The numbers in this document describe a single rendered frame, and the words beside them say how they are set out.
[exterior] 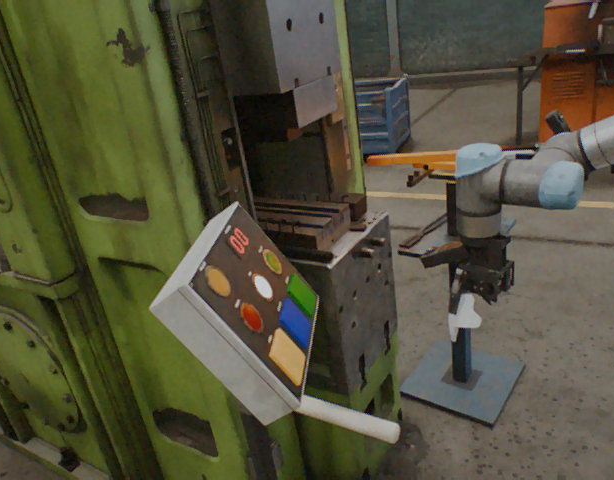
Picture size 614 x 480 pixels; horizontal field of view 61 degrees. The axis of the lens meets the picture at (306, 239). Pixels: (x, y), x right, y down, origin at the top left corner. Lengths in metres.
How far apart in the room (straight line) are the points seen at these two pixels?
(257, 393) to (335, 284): 0.59
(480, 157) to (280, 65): 0.55
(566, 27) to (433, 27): 4.62
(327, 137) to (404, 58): 7.72
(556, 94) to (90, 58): 4.02
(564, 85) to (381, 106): 1.55
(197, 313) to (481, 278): 0.50
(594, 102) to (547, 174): 3.99
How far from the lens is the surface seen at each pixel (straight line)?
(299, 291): 1.06
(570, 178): 0.88
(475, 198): 0.92
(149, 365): 1.74
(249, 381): 0.87
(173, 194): 1.19
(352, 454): 1.82
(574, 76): 4.81
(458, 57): 9.14
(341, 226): 1.52
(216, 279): 0.85
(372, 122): 5.18
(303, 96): 1.33
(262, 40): 1.26
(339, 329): 1.48
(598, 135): 0.98
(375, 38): 9.52
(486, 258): 0.98
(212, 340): 0.83
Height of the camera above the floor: 1.55
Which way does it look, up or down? 24 degrees down
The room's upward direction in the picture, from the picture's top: 9 degrees counter-clockwise
